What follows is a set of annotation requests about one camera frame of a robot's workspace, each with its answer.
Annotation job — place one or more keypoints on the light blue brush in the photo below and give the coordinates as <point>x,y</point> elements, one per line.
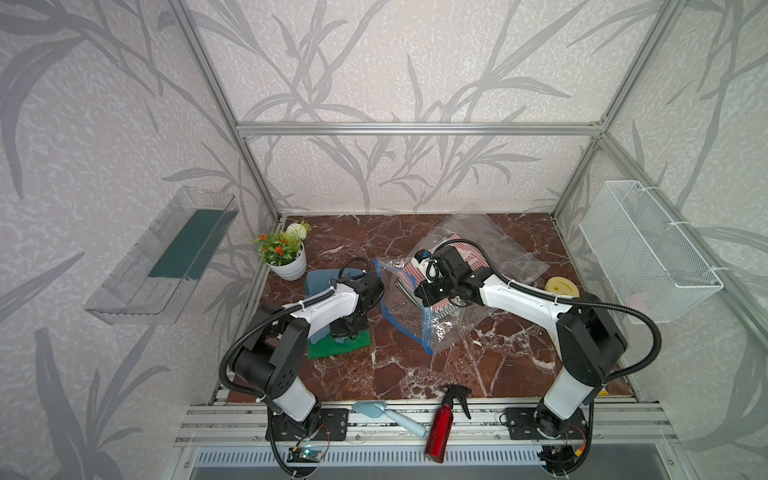
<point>376,409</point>

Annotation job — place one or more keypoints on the clear plastic wall shelf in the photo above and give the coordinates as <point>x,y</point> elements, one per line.
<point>158,276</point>

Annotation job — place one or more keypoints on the red spray bottle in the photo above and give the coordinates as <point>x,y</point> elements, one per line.
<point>436,446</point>

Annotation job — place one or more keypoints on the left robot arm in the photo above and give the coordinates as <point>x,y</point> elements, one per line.
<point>265,361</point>

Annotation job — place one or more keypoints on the blue garment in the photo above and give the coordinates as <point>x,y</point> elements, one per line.
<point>316,282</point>

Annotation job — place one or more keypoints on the potted plant white pot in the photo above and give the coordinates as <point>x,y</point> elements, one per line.
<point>284,251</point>

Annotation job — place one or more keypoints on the yellow smiley sponge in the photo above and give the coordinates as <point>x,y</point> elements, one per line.
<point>562,286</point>

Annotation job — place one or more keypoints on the white wire basket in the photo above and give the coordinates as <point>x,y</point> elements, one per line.
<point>648,260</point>

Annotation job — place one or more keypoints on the red white striped top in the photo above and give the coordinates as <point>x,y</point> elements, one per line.
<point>408,278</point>

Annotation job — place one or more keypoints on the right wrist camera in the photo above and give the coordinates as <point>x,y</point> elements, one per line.
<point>422,262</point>

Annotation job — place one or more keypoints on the clear vacuum bag blue zip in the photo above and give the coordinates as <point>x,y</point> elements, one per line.
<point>501,252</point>

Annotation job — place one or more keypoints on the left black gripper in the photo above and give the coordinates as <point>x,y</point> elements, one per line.
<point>337,329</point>

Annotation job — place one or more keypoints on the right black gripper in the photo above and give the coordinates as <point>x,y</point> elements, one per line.
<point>424,297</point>

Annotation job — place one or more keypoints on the green tank top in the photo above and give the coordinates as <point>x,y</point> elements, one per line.
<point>322,344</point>

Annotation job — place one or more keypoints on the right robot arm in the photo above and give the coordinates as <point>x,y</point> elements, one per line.
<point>587,340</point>

